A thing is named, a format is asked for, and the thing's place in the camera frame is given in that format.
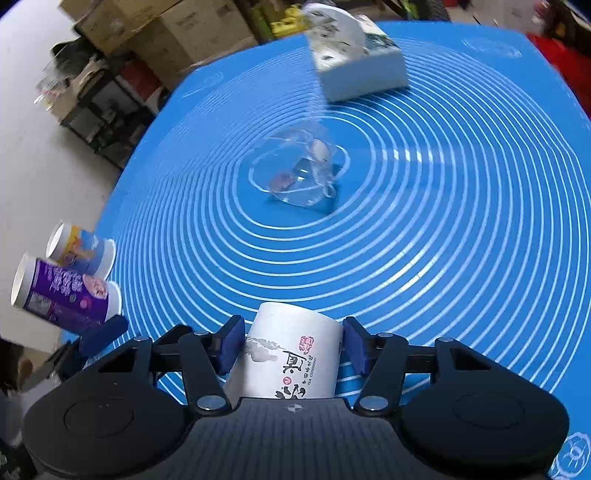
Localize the white printed paper cup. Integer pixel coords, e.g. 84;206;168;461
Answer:
224;302;344;405

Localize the purple paper cup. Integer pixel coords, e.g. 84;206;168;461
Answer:
11;254;122;335

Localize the blue yellow paper cup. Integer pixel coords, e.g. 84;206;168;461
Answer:
45;221;116;280

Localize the clear glass cup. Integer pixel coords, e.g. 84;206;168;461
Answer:
247;120;351;209

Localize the blue silicone mat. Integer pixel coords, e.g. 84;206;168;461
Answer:
95;22;590;479

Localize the black metal shelf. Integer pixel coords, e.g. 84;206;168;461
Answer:
50;69;155;170

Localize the lower cardboard box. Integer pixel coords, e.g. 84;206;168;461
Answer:
76;1;259;90

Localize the white tissue box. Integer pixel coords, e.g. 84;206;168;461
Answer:
301;2;409;103

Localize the red paper bag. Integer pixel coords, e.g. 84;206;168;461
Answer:
526;33;591;116

